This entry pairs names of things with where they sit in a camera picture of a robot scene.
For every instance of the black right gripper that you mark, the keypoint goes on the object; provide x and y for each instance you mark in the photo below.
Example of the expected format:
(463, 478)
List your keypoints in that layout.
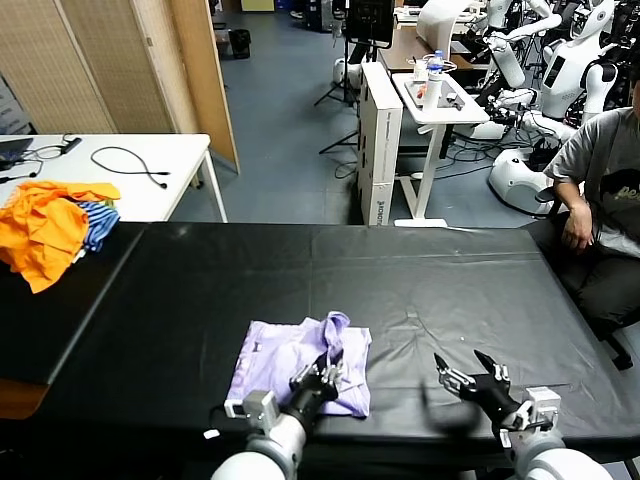
(495, 400)

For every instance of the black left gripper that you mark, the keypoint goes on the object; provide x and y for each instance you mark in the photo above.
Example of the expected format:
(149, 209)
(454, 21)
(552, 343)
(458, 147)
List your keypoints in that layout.
(312, 400)

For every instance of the lavender t-shirt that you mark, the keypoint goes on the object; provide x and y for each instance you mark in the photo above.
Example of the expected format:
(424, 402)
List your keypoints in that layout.
(280, 360)

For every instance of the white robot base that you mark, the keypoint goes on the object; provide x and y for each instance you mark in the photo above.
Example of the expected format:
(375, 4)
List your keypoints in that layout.
(515, 177)

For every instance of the person forearm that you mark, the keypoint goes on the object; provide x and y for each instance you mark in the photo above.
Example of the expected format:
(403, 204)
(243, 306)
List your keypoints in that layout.
(567, 192)

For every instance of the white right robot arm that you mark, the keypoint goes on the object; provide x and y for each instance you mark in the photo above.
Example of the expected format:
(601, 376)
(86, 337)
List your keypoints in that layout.
(550, 460)

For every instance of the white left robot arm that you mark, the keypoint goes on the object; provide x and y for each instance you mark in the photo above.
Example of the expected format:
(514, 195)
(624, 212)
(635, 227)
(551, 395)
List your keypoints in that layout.
(270, 455)

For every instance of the person hand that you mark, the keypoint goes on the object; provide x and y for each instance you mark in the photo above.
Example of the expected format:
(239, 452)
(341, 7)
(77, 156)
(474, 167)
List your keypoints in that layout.
(580, 227)

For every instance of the black table cover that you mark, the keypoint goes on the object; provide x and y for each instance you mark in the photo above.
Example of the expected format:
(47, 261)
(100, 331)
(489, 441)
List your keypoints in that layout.
(500, 300)

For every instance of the tall white cardboard box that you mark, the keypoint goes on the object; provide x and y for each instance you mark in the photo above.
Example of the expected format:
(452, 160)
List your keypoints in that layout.
(382, 150)

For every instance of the white table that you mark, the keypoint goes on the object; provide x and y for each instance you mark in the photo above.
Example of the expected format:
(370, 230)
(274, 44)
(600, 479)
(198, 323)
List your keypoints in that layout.
(190, 150)

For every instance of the white rolling cart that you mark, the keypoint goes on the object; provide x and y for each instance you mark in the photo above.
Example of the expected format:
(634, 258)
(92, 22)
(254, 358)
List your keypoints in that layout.
(470, 116)

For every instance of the seated person grey shirt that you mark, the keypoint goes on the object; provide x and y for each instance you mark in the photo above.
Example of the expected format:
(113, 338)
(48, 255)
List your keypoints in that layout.
(610, 150)

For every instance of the blue striped garment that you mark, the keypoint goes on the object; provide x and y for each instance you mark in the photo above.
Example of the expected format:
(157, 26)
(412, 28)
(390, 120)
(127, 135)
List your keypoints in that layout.
(102, 222)

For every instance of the small black device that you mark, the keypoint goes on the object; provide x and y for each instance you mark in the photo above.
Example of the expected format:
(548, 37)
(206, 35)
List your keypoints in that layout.
(452, 100)

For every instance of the white bottle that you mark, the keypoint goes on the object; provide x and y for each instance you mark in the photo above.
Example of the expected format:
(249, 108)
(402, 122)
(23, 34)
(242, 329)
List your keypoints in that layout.
(433, 95)

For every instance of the black side table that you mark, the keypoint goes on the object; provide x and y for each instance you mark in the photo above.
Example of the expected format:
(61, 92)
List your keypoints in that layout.
(35, 330)

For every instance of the black tripod stand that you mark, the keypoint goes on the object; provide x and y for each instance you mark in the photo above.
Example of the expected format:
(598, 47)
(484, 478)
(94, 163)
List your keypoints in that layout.
(346, 75)

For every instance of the white round device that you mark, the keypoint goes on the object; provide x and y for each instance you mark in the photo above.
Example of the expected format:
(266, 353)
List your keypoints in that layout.
(350, 72)

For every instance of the orange garment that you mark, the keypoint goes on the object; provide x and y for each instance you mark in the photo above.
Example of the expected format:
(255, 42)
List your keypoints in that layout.
(45, 235)

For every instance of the white cup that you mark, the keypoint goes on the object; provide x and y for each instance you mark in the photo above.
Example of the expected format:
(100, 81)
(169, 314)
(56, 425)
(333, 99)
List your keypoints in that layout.
(420, 72)

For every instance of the white humanoid robot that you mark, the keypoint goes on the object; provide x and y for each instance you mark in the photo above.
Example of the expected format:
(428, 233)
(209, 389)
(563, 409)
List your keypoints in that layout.
(565, 75)
(510, 60)

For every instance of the blue capped water bottle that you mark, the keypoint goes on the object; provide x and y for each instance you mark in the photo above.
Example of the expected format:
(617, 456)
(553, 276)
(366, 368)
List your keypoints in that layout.
(436, 62)

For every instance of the brown desk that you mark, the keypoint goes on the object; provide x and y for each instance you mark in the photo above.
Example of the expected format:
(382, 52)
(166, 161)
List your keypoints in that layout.
(400, 50)

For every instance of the black trash bin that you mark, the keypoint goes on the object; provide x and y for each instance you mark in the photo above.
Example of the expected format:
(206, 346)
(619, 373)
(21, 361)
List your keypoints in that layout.
(241, 45)

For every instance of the white curved shell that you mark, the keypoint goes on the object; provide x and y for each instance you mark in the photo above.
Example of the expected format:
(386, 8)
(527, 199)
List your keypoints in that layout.
(435, 25)

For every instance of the black monitor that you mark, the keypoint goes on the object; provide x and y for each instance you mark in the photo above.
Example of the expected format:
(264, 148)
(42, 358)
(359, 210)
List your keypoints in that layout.
(370, 22)

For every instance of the wooden folding screen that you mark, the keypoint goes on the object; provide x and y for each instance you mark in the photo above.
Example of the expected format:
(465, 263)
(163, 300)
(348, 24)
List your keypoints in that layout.
(100, 65)

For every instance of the dark laptop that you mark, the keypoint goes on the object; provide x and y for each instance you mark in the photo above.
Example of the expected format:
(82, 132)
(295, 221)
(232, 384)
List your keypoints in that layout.
(12, 147)

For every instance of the grey stacked boxes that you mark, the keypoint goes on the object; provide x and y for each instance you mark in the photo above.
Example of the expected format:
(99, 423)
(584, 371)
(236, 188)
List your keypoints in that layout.
(12, 110)

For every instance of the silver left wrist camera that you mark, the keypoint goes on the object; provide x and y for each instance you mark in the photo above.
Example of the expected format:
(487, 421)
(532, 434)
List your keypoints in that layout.
(252, 407)

